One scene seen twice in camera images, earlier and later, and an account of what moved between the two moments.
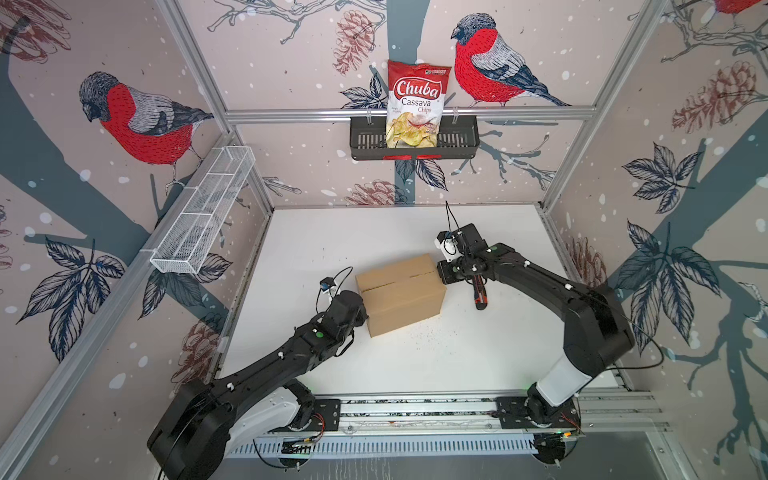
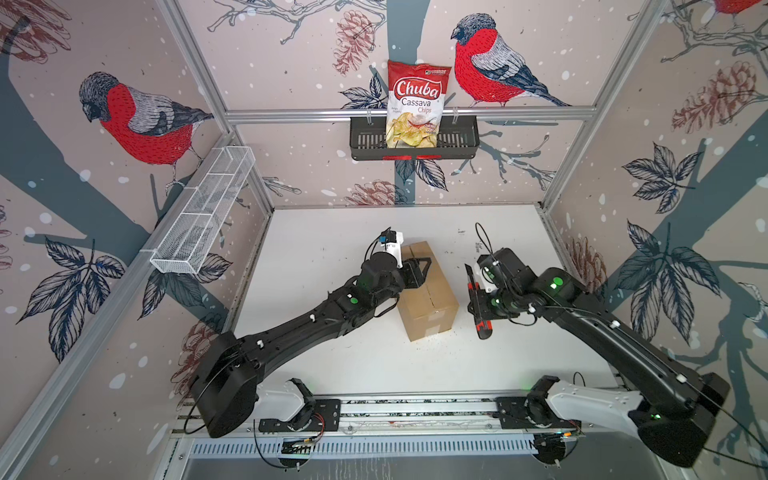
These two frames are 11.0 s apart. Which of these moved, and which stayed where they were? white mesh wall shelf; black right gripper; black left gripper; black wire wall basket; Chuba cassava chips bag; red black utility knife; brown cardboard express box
Moved: black right gripper; red black utility knife; brown cardboard express box; black left gripper
Stayed: white mesh wall shelf; Chuba cassava chips bag; black wire wall basket
